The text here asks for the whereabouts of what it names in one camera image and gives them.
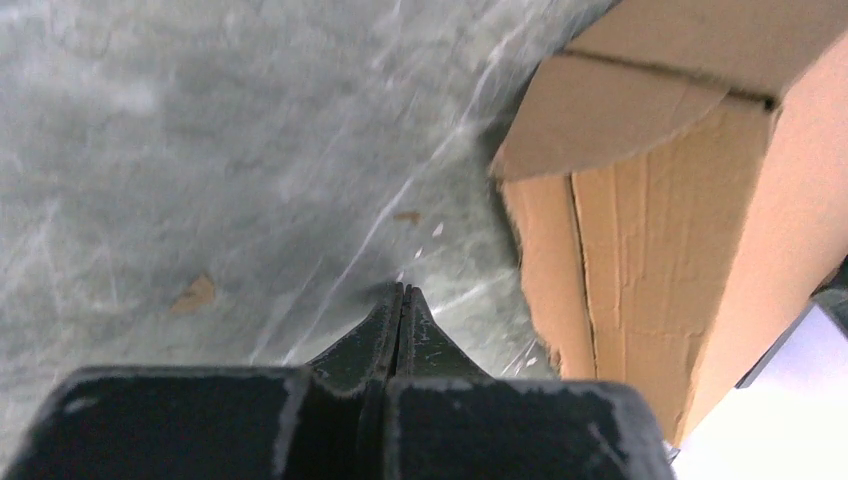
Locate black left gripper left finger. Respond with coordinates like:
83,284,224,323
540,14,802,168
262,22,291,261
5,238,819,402
5,283,403,479

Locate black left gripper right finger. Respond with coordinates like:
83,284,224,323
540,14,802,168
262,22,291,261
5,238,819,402
385,286,675,479

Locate brown cardboard box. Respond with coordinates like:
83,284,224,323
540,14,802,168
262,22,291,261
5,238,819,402
491,0,847,446

